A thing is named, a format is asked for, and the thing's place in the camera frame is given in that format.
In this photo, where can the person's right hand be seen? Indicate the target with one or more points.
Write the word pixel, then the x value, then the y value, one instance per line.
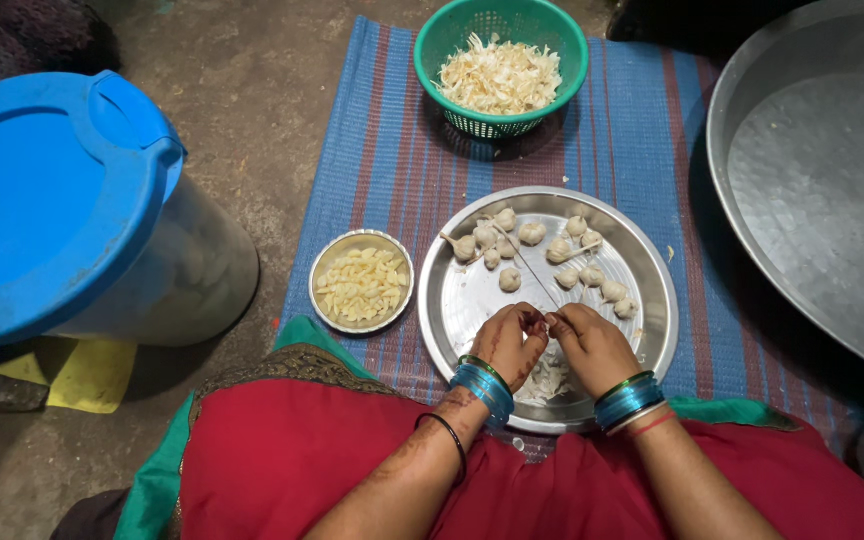
pixel 597 349

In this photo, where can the person's left hand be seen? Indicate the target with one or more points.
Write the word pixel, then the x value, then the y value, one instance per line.
pixel 503 341

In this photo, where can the person's right fingers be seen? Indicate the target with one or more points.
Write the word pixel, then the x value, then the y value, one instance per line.
pixel 561 321

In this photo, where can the person's left fingers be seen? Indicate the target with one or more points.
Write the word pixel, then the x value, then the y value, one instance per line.
pixel 533 322

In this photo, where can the dry garlic stalk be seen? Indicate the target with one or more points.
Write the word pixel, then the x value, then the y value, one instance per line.
pixel 528 264

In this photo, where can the round steel plate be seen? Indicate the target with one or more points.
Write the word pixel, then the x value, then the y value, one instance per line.
pixel 477 300

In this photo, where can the pile of garlic peels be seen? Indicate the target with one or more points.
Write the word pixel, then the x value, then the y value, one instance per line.
pixel 548 382

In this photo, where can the blue green bangles set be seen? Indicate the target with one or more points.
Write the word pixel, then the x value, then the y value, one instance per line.
pixel 627 399
pixel 486 388

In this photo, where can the group of garlic bulbs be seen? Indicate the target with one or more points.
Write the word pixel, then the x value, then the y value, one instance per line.
pixel 531 233

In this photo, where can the white bangle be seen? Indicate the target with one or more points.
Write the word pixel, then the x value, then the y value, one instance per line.
pixel 638 418

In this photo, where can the heap of peeled garlic cloves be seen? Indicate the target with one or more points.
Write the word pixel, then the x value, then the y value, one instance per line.
pixel 363 285

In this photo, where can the blue striped woven mat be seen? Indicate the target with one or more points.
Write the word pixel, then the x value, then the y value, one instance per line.
pixel 627 150

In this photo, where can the small steel bowl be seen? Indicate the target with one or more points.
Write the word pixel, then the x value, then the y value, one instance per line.
pixel 317 300

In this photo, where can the heap of dry garlic skins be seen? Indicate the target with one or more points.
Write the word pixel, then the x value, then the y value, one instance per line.
pixel 499 75

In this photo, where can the person's red green-edged sari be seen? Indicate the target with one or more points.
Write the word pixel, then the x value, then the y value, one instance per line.
pixel 289 465

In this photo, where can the large steel basin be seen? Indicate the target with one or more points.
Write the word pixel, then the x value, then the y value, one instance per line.
pixel 814 187

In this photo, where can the green plastic basket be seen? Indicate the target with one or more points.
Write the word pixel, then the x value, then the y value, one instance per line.
pixel 439 45

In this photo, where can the black object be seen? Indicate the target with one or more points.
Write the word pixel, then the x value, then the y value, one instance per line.
pixel 687 19

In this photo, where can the translucent plastic drum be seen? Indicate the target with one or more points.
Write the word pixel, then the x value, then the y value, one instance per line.
pixel 192 277

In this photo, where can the yellow cloth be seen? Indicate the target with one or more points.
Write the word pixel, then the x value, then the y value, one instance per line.
pixel 94 375

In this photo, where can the blue plastic lid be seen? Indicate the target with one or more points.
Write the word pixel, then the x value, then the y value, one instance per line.
pixel 42 210

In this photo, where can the dark cloth bundle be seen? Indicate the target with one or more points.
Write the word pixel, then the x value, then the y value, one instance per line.
pixel 19 37

